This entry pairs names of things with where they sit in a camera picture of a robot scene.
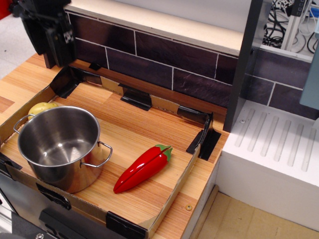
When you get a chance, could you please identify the yellow toy potato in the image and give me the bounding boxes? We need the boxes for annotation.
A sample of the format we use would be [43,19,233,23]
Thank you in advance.
[28,102,58,120]

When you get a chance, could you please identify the tangled black cables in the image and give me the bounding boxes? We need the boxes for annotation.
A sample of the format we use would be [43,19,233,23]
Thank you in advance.
[263,0,319,54]

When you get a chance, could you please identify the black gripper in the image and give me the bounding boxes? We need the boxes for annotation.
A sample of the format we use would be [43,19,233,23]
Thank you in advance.
[11,0,76,67]

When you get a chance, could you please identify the cardboard fence with black tape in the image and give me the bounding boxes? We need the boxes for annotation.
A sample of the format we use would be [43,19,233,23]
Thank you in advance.
[0,63,225,239]

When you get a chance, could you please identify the brass screw grommet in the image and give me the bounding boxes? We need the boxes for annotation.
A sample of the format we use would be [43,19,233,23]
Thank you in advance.
[185,205,192,211]

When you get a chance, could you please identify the dark grey vertical post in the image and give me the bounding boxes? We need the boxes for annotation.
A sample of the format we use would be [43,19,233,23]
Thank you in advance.
[223,0,272,132]

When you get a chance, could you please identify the dark grey left post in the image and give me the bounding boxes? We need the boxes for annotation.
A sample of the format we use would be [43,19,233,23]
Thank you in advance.
[43,51,59,69]

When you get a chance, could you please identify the red toy chili pepper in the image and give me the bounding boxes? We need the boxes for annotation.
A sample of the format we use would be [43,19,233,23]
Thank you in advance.
[113,144,173,194]

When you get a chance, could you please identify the white ridged drainboard unit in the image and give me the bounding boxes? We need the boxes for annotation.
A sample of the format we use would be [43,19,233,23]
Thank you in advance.
[216,101,319,230]

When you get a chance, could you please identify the stainless steel pot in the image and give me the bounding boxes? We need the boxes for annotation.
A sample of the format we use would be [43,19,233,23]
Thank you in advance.
[13,106,113,193]

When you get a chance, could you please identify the beige wooden shelf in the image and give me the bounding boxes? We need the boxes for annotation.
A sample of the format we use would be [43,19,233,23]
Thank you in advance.
[65,0,244,56]

